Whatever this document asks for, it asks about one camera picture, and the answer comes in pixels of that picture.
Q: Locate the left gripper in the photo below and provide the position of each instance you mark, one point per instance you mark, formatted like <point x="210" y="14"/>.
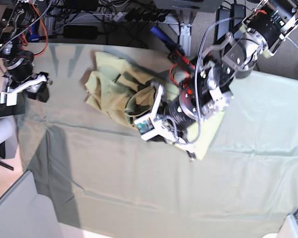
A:
<point x="182" y="112"/>

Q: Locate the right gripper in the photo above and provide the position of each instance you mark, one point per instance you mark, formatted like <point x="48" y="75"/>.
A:
<point x="38" y="92"/>

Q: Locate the light green T-shirt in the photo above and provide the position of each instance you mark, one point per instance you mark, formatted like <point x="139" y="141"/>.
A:
<point x="122" y="91"/>

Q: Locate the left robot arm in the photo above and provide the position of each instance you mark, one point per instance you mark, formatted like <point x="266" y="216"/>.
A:
<point x="206" y="91"/>

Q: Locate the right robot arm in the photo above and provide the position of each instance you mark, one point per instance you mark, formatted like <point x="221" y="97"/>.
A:
<point x="17" y="20"/>

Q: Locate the dark green cloth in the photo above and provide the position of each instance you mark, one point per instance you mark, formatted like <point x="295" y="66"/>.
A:
<point x="17" y="109"/>

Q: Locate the white cardboard tube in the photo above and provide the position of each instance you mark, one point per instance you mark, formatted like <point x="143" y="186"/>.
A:
<point x="6" y="130"/>

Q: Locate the blue orange bar clamp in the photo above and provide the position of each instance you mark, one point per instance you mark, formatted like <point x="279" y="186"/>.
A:
<point x="169" y="43"/>

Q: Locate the black power brick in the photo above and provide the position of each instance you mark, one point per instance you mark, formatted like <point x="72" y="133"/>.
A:
<point x="80" y="32"/>

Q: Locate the sage green table cloth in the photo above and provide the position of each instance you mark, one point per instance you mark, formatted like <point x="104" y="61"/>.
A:
<point x="103" y="177"/>

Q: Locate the black power strip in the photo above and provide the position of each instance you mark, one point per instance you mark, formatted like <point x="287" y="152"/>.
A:
<point x="136" y="15"/>

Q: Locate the black power adapter pair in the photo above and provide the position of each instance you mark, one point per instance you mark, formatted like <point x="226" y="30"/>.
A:
<point x="236" y="12"/>

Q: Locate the grey storage bin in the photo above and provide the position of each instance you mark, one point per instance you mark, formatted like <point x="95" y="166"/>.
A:
<point x="24" y="213"/>

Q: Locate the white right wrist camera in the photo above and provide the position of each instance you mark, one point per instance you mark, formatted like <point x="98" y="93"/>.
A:
<point x="9" y="97"/>

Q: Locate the aluminium frame post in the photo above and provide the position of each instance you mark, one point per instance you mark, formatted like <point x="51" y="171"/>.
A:
<point x="185" y="21"/>

